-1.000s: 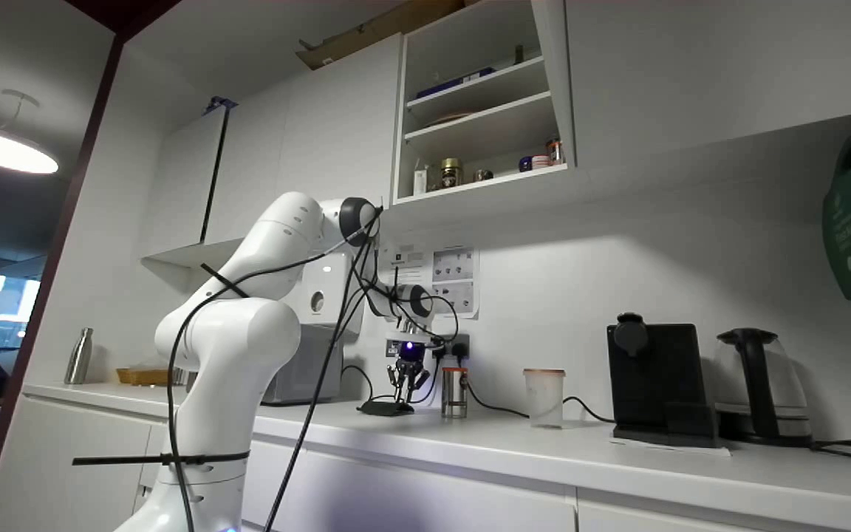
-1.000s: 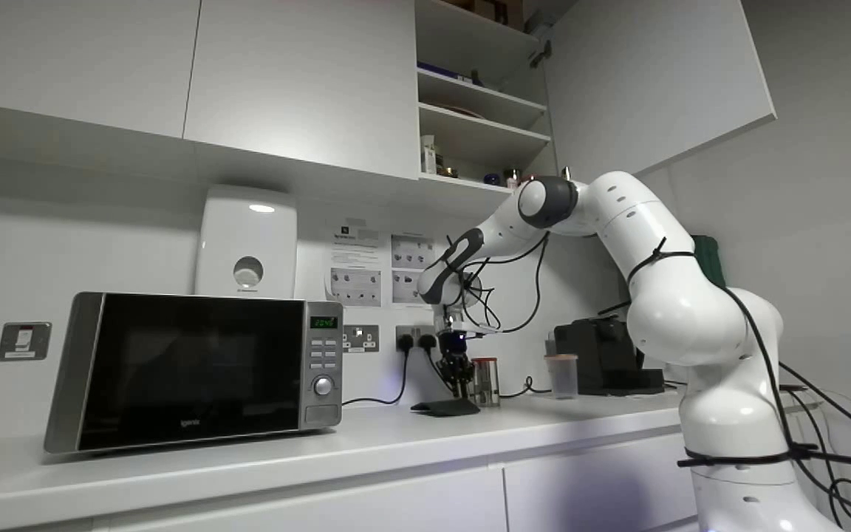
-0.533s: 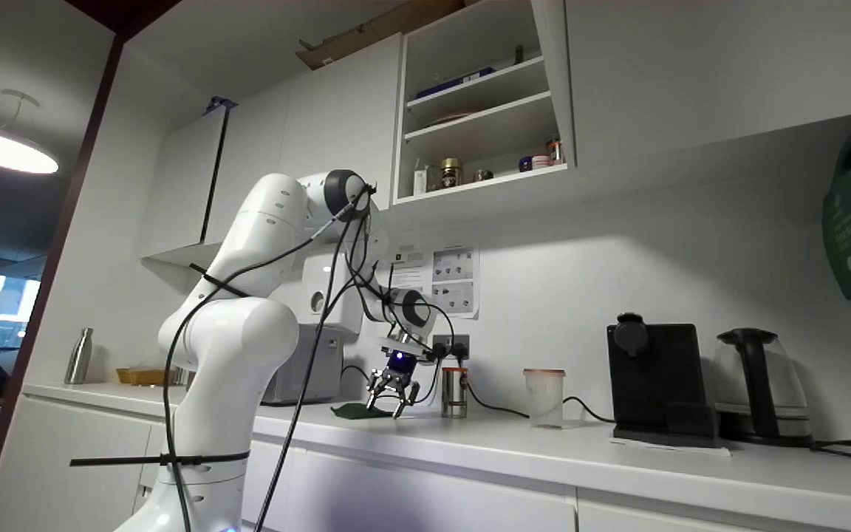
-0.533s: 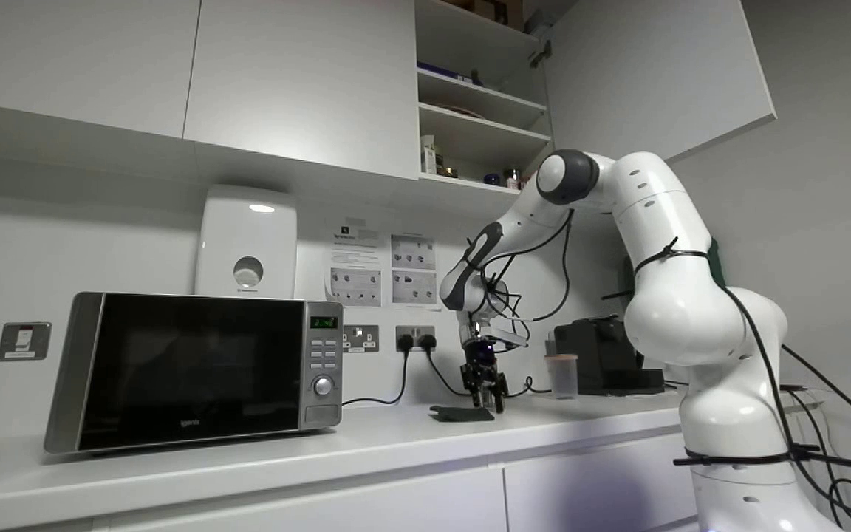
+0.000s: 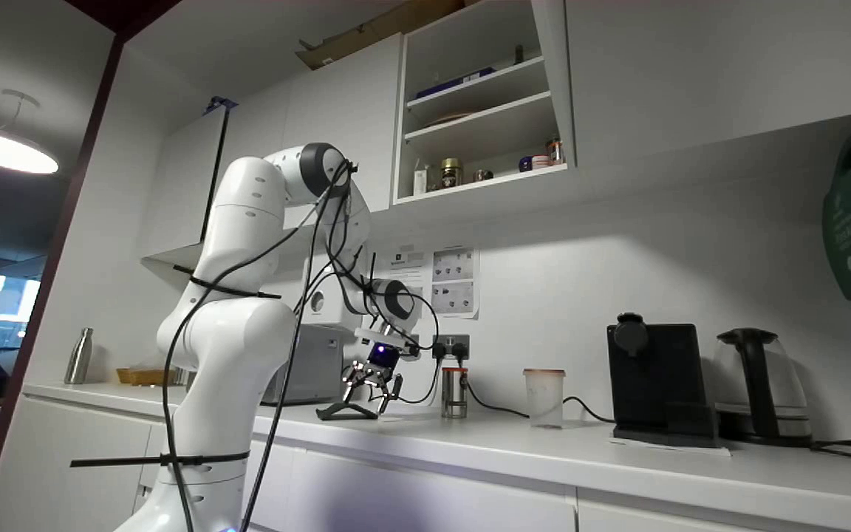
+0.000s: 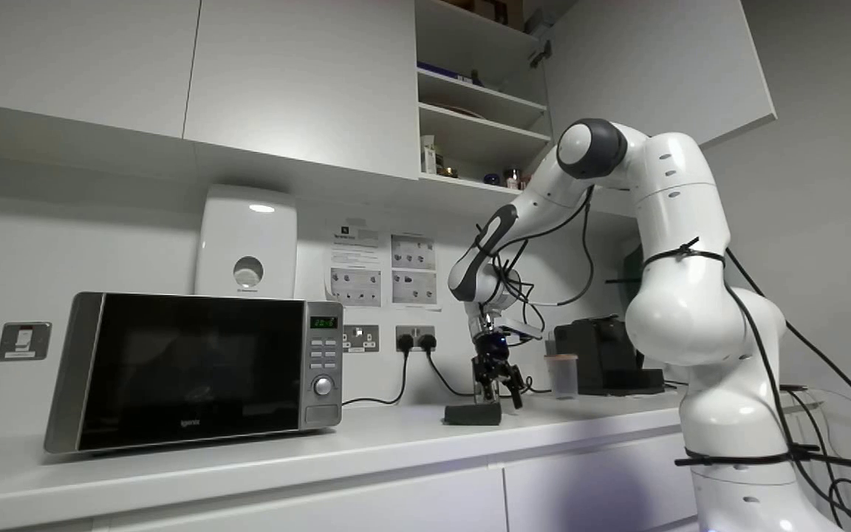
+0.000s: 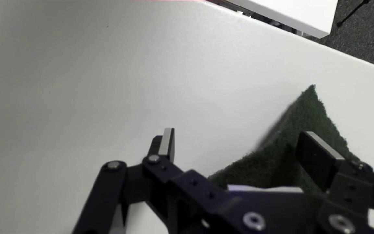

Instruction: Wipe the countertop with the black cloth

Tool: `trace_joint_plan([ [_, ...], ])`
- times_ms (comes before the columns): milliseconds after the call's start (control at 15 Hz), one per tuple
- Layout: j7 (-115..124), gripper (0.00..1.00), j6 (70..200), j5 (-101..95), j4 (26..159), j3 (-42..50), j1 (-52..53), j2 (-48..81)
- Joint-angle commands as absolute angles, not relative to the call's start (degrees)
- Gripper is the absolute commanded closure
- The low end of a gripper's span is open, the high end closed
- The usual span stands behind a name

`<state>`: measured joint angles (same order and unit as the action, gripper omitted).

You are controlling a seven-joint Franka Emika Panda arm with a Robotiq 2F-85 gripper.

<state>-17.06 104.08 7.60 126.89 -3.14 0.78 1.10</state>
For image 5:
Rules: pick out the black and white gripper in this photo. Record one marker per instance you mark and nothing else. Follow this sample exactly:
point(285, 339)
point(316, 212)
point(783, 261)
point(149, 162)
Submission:
point(382, 360)

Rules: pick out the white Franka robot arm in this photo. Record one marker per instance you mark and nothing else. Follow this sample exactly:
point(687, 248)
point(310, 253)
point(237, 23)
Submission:
point(237, 335)

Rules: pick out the silver black microwave oven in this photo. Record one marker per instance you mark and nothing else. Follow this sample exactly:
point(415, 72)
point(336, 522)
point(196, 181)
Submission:
point(310, 370)

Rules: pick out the small red silver can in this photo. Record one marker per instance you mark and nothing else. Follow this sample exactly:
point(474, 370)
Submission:
point(452, 392)

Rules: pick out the steel double socket with plugs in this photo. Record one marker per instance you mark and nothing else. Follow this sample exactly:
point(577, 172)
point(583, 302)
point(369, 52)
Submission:
point(452, 348)

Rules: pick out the white base cabinet door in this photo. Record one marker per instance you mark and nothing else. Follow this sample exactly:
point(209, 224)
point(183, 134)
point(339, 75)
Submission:
point(396, 491)

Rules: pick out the translucent plastic cup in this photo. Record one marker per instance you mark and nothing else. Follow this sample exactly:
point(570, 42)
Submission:
point(543, 401)

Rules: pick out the white bottle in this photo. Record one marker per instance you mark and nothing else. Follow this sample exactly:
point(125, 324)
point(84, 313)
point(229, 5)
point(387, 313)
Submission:
point(421, 181)

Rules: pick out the wooden bowl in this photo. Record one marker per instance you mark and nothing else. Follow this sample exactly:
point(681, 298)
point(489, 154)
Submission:
point(149, 378)

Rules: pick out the gold jar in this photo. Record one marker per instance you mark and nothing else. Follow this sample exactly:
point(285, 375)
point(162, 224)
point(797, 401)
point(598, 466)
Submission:
point(450, 172)

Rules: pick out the steel bottle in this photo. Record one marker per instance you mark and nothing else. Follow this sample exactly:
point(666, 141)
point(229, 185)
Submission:
point(76, 357)

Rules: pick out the black coffee machine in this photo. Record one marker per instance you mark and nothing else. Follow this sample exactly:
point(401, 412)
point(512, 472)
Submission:
point(662, 389)

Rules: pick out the pink small container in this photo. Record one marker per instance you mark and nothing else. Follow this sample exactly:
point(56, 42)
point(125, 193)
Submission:
point(546, 154)

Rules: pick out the white open shelf cabinet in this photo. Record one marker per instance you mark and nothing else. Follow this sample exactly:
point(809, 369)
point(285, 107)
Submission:
point(484, 119)

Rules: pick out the blue flat item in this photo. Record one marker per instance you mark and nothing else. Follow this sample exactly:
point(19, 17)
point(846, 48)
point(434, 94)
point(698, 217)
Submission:
point(450, 84)

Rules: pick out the brown cardboard piece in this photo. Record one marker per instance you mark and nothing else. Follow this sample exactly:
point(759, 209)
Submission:
point(375, 32)

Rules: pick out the white open cabinet door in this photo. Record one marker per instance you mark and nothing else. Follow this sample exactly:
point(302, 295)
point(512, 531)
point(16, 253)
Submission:
point(557, 79)

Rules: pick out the round ceiling lamp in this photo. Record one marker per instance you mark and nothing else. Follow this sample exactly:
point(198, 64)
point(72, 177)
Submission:
point(0, 149)

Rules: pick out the white wall dispenser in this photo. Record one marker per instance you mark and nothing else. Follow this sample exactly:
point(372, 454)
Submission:
point(332, 299)

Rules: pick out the white double wall socket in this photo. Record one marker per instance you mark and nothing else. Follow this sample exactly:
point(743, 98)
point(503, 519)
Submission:
point(452, 299)
point(452, 265)

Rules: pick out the small wall label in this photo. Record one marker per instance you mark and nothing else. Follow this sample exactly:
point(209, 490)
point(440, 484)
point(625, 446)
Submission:
point(407, 256)

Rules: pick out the white wall cabinet door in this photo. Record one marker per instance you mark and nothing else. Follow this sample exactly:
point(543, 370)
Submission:
point(345, 98)

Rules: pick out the dark brown door frame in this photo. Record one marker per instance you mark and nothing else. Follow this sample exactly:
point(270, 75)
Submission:
point(59, 227)

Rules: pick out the white wall cabinet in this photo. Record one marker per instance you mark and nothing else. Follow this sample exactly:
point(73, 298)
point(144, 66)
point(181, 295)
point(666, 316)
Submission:
point(721, 69)

